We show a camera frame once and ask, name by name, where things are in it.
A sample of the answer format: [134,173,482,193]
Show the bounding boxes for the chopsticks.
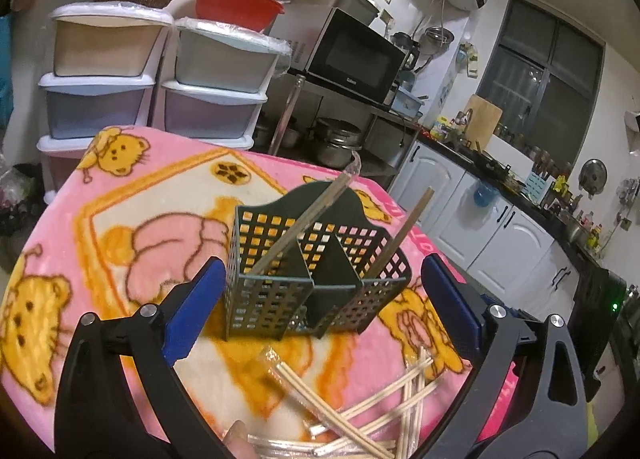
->
[248,349,438,458]
[364,187,435,280]
[396,368,423,459]
[250,150,361,275]

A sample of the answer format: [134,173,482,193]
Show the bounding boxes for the chopsticks diagonal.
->
[259,346,392,458]

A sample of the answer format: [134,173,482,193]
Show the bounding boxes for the white kitchen cabinets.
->
[390,140,579,319]

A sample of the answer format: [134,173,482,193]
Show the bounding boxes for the right hand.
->
[224,420,260,459]

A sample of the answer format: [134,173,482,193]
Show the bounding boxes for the pink cartoon bear blanket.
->
[1,127,471,451]

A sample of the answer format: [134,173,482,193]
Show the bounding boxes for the dark green utensil caddy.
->
[224,182,412,340]

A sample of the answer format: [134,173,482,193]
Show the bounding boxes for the wooden cutting board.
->
[464,94,502,150]

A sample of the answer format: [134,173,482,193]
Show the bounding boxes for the teal bag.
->
[0,14,13,129]

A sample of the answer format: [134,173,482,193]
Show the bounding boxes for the light blue appliance box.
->
[390,88,423,119]

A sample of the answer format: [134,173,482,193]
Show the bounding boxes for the dark window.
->
[477,0,604,167]

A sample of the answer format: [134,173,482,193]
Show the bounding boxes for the stainless steel pots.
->
[312,117,362,169]

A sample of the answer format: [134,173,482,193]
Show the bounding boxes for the left plastic drawer tower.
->
[37,2,174,202]

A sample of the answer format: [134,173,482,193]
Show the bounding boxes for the plastic drawer tower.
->
[151,17,292,150]
[37,2,174,202]

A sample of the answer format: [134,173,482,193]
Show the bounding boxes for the right plastic drawer tower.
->
[151,17,292,150]

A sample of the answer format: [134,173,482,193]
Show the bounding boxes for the metal shelf rack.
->
[253,74,420,190]

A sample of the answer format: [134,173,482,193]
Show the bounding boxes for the hanging steel colander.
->
[419,26,456,56]

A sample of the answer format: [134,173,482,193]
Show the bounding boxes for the black blender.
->
[392,31,420,70]

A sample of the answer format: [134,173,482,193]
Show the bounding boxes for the red plastic basin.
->
[195,0,284,32]

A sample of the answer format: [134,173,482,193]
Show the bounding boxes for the black microwave oven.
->
[270,4,405,104]

